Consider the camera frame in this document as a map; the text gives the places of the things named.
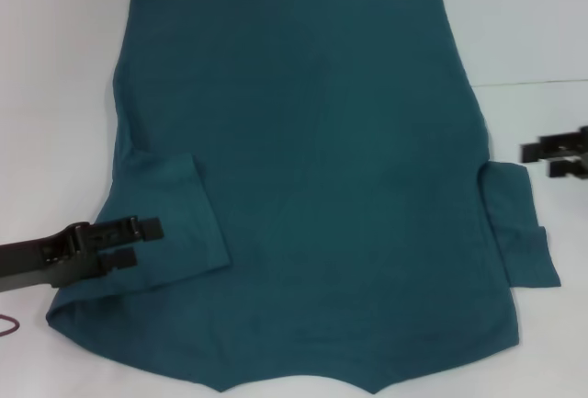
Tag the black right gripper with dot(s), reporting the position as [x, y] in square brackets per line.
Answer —
[574, 147]

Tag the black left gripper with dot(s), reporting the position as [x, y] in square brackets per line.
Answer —
[41, 258]

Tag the teal blue t-shirt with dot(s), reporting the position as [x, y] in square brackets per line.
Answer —
[321, 163]

